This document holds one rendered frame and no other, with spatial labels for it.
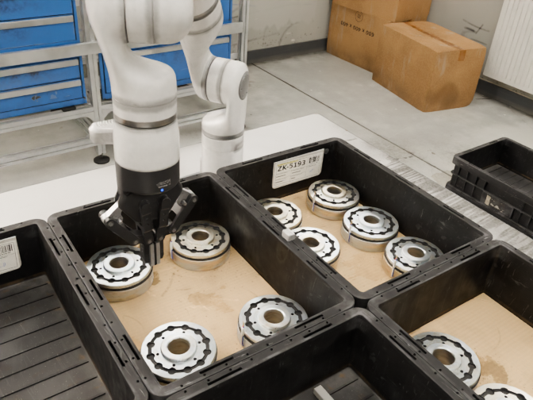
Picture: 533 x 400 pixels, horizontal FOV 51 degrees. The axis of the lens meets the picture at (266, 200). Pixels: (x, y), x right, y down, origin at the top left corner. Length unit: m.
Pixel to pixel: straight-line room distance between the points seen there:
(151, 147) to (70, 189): 0.81
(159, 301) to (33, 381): 0.21
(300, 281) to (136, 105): 0.38
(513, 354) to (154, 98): 0.63
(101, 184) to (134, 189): 0.78
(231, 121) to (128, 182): 0.55
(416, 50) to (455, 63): 0.25
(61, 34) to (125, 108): 2.08
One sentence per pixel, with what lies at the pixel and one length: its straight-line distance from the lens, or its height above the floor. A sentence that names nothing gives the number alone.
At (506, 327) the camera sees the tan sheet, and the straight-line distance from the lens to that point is 0.97.
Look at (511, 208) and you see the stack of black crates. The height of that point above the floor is 0.53.
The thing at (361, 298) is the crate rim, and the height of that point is 0.93.
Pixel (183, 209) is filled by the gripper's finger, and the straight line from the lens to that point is 0.73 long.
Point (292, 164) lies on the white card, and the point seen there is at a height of 0.90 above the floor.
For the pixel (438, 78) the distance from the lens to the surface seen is 3.76.
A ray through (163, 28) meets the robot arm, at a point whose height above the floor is 1.28.
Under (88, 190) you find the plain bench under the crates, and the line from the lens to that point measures 1.42.
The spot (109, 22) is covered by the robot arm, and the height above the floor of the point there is 1.29.
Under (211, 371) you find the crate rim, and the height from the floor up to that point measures 0.93.
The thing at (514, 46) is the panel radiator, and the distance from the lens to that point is 4.02.
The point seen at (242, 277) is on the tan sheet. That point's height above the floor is 0.83.
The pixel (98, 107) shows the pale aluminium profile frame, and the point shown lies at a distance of 2.83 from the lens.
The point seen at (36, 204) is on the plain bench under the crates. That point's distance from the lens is 1.40.
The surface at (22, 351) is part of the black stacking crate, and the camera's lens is 0.87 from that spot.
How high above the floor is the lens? 1.45
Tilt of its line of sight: 33 degrees down
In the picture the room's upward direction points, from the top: 5 degrees clockwise
